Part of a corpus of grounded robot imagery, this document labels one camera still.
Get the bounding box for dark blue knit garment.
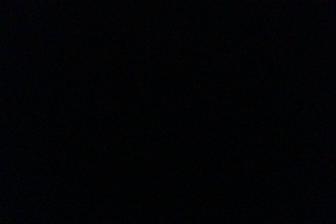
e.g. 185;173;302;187
1;0;335;223

